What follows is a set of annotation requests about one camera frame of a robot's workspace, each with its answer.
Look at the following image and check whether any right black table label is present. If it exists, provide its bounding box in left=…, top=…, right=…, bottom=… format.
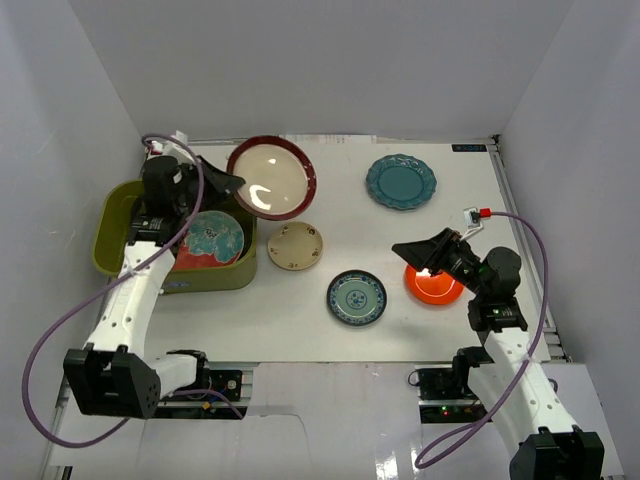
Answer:
left=451, top=144, right=487, bottom=153

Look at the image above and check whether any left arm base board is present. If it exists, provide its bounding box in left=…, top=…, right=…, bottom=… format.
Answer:
left=153, top=369, right=248, bottom=420

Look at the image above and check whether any orange plate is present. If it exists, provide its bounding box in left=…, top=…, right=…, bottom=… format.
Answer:
left=404, top=266, right=464, bottom=306

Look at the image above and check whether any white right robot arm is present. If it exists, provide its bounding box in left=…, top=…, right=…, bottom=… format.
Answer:
left=392, top=228, right=605, bottom=479

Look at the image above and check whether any right arm base board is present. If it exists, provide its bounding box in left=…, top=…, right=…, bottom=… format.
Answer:
left=407, top=367, right=486, bottom=425

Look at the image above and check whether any dark red rimmed plate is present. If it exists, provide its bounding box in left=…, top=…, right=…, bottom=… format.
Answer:
left=226, top=135, right=318, bottom=221

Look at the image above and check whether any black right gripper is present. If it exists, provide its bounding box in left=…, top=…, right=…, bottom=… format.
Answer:
left=392, top=228, right=488, bottom=298

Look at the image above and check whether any red plate with teal flower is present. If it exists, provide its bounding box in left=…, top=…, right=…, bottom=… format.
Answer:
left=173, top=211, right=245, bottom=271

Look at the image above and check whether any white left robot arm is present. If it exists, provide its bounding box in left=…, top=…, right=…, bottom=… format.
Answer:
left=63, top=155, right=245, bottom=419

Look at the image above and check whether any blue patterned small plate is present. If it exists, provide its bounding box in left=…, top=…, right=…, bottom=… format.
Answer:
left=326, top=269, right=388, bottom=328

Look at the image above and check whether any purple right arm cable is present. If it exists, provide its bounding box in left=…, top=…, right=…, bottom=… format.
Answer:
left=414, top=209, right=559, bottom=470

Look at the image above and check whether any green plastic bin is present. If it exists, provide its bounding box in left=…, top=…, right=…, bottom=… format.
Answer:
left=93, top=180, right=257, bottom=294

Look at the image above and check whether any small cream plate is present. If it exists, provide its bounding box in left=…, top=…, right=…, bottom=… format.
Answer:
left=267, top=221, right=324, bottom=271

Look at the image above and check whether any teal scalloped plate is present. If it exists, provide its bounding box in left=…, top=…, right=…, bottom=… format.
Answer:
left=365, top=154, right=437, bottom=211

